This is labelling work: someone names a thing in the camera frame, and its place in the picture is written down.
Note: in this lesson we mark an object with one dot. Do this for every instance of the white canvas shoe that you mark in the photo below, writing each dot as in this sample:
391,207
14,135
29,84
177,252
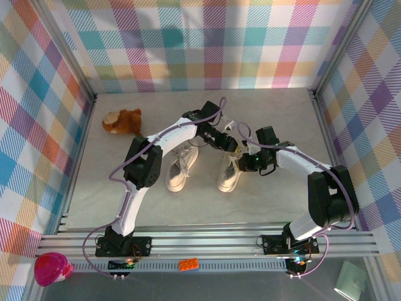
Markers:
227,182
177,178

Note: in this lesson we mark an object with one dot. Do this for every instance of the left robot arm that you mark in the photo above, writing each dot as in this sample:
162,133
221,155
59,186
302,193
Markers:
172,135

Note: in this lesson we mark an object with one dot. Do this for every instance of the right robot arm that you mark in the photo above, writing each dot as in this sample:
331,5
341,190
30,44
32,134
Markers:
297,160

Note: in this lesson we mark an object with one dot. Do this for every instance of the brown plush monkey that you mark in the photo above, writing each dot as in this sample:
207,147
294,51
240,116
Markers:
122,122

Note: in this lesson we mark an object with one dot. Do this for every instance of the black round circuit board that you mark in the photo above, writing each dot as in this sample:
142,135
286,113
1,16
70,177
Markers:
297,266

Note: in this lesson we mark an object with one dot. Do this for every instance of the orange toy brick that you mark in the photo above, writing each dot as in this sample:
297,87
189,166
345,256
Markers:
189,264

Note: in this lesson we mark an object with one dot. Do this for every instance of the pale green pad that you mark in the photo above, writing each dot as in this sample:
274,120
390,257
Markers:
351,280

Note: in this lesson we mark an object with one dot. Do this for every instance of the blue green circuit board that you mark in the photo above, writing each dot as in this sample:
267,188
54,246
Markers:
120,265

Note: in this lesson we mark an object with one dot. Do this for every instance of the pink plastic bowl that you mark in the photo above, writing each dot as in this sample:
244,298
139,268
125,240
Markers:
51,269

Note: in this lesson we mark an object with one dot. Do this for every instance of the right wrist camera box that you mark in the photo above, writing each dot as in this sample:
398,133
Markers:
250,146

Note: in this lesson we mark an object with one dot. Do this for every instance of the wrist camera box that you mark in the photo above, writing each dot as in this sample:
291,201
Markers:
228,125
250,146

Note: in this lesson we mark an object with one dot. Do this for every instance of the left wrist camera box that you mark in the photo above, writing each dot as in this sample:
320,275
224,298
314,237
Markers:
228,125

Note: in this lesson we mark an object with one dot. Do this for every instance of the aluminium side rail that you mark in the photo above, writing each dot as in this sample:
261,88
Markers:
90,109
322,125

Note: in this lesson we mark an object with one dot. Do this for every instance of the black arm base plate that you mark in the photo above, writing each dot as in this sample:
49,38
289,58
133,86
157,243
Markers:
141,246
272,244

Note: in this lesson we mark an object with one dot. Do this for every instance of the aluminium rail frame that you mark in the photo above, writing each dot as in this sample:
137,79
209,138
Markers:
203,243

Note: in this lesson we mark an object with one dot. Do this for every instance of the aluminium corner post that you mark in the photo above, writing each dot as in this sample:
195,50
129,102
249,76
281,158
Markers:
340,47
62,47

